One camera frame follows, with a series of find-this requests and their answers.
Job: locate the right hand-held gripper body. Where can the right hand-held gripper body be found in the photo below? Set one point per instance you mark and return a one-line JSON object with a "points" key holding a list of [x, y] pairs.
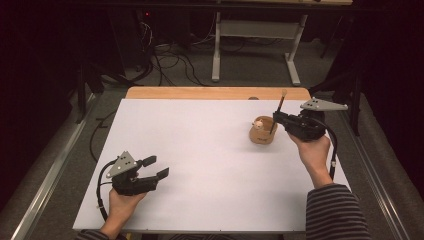
{"points": [[305, 125]]}

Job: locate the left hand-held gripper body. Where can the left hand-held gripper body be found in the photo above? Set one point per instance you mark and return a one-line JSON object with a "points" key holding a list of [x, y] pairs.
{"points": [[125, 166]]}

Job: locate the black makeup brush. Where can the black makeup brush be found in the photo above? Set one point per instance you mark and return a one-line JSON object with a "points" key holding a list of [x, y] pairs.
{"points": [[280, 106]]}

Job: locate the brown cup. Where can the brown cup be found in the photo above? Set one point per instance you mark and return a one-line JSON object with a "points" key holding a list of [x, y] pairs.
{"points": [[261, 136]]}

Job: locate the person's right hand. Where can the person's right hand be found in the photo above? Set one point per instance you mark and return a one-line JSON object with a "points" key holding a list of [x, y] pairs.
{"points": [[313, 151]]}

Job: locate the person's left hand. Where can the person's left hand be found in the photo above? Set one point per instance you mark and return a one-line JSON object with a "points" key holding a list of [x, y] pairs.
{"points": [[120, 210]]}

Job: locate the small pale figure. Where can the small pale figure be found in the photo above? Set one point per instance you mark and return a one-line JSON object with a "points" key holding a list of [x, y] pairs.
{"points": [[258, 124]]}

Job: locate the white table board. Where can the white table board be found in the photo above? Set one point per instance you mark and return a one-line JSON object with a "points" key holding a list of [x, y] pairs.
{"points": [[200, 150]]}

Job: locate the black stand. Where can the black stand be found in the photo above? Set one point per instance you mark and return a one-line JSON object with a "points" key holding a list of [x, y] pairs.
{"points": [[355, 86], [82, 93]]}

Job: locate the wooden table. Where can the wooden table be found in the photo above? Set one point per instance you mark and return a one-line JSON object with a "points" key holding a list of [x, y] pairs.
{"points": [[206, 93]]}

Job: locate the dark computer tower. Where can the dark computer tower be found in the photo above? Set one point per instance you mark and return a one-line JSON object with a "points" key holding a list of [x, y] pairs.
{"points": [[133, 36]]}

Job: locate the metal floor rail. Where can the metal floor rail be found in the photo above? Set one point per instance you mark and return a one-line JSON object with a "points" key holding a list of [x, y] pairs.
{"points": [[50, 173], [373, 166]]}

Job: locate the white desk frame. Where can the white desk frame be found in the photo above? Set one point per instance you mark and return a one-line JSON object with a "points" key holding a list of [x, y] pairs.
{"points": [[256, 29]]}

